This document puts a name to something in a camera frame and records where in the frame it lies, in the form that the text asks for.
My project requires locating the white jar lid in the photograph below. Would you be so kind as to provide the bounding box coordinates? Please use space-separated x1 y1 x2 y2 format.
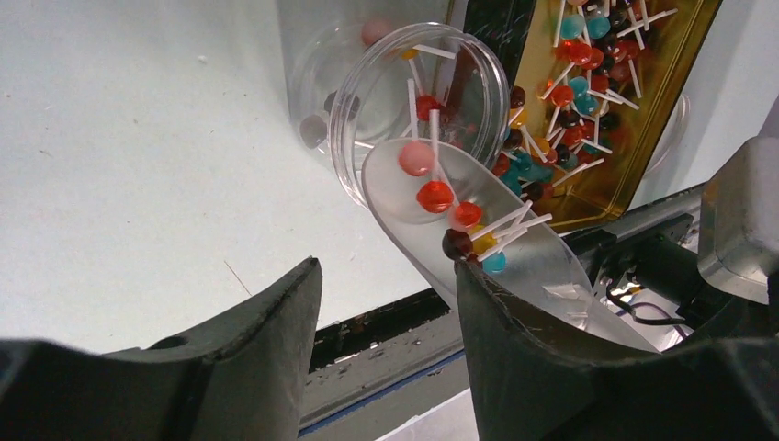
643 93 691 180

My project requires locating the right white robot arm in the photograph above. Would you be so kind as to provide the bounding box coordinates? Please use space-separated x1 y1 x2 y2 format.
697 102 778 305

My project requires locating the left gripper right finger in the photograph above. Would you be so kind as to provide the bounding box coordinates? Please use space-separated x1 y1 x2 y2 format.
456 262 778 440

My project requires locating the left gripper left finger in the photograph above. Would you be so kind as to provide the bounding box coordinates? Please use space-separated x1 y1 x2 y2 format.
1 257 322 440

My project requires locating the clear plastic jar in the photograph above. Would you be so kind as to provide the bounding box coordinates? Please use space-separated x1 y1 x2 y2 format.
277 1 510 205

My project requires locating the clear plastic scoop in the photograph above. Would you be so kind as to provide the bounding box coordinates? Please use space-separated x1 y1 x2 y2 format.
361 138 657 354

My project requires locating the gold tin with lollipops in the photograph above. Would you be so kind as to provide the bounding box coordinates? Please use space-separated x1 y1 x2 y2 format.
464 1 720 232

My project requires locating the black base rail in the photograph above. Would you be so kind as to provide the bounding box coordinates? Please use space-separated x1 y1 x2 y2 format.
307 182 707 376

